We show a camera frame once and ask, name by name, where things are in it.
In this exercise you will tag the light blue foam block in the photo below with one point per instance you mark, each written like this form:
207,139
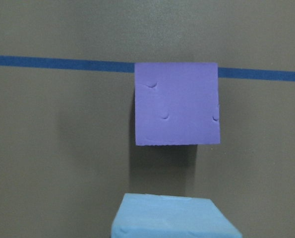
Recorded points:
163,216

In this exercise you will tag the purple foam block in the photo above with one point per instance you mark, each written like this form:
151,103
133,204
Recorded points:
176,103

